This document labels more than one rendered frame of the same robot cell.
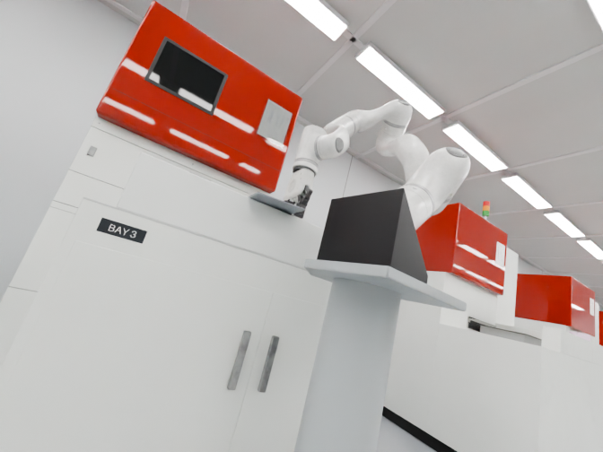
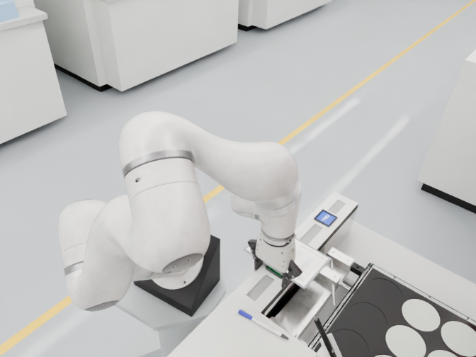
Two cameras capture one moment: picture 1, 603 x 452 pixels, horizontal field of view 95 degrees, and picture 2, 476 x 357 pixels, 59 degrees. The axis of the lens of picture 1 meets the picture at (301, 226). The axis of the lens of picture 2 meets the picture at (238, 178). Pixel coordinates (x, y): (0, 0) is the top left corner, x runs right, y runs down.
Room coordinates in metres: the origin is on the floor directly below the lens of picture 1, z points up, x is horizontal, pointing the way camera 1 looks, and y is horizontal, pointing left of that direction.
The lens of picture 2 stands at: (1.46, -0.36, 1.90)
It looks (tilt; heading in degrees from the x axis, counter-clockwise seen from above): 39 degrees down; 155
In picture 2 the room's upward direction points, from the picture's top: 3 degrees clockwise
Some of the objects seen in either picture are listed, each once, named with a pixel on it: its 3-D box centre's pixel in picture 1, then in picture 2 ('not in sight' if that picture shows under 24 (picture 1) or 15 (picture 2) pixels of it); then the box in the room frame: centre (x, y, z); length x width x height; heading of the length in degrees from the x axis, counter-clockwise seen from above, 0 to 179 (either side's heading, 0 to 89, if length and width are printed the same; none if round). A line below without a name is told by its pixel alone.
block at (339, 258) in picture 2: not in sight; (339, 258); (0.82, 0.29, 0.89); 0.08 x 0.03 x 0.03; 28
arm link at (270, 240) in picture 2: (304, 169); (278, 231); (0.85, 0.04, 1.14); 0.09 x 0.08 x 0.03; 27
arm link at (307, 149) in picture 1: (311, 147); (278, 206); (0.85, 0.03, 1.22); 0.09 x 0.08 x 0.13; 51
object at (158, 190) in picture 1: (236, 222); (299, 257); (0.77, 0.18, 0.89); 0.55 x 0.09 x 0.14; 118
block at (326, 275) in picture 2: not in sight; (326, 274); (0.86, 0.22, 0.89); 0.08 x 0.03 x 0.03; 28
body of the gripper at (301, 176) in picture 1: (300, 186); (275, 247); (0.85, 0.04, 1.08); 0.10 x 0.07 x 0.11; 27
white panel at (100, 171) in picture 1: (180, 199); not in sight; (1.23, 0.57, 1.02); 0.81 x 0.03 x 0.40; 118
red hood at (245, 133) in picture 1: (204, 132); not in sight; (1.51, 0.71, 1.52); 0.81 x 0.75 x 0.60; 118
